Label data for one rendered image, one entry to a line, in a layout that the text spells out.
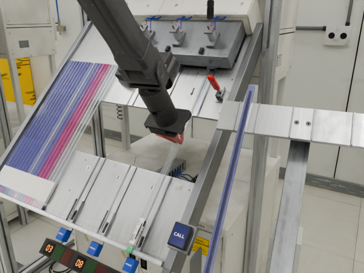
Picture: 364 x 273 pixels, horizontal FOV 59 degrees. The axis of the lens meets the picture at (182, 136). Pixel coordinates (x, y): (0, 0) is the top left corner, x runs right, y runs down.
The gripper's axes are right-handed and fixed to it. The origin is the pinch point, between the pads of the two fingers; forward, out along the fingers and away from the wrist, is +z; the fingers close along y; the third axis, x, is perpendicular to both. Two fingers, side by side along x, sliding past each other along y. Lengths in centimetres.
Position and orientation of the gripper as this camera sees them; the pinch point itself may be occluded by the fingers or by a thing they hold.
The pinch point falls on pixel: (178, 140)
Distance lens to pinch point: 83.5
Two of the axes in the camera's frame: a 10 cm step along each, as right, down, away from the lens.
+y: -8.7, -1.7, 4.7
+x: -4.0, 8.0, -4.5
